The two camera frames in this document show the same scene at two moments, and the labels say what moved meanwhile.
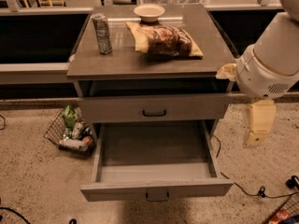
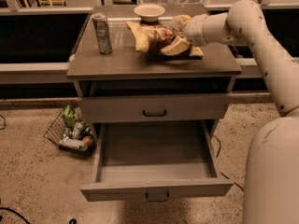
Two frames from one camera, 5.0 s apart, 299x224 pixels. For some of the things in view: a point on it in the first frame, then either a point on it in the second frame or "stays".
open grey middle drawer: x=156 y=160 stays
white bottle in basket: x=76 y=144 stays
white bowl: x=149 y=12 stays
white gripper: x=261 y=76 -> x=194 y=30
